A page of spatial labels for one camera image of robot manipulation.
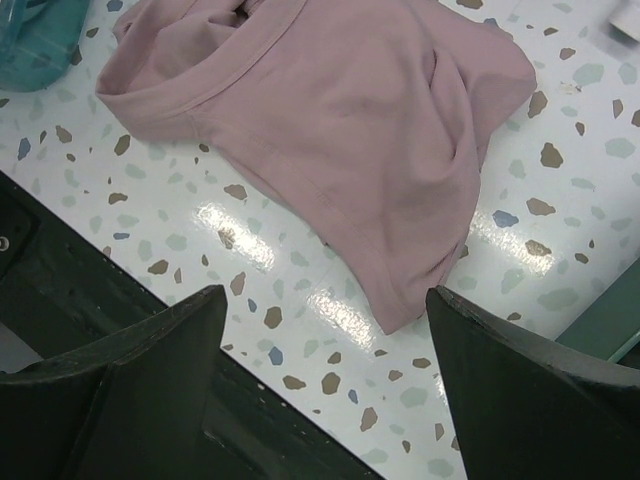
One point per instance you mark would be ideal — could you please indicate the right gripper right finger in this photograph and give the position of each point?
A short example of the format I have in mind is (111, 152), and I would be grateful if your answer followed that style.
(525, 407)

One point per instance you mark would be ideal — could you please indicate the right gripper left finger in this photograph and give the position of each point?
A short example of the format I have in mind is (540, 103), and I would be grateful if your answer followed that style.
(128, 406)

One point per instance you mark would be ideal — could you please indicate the green compartment tray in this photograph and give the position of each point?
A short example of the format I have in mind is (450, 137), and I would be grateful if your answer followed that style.
(609, 328)

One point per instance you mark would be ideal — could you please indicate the pink tank top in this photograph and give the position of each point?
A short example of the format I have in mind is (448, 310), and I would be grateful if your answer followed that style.
(370, 120)

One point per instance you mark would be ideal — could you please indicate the white clothes rack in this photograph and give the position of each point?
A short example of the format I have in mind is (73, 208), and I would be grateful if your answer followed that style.
(626, 18)

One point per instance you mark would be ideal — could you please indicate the teal plastic basin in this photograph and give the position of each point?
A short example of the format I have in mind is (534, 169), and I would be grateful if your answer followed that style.
(38, 39)

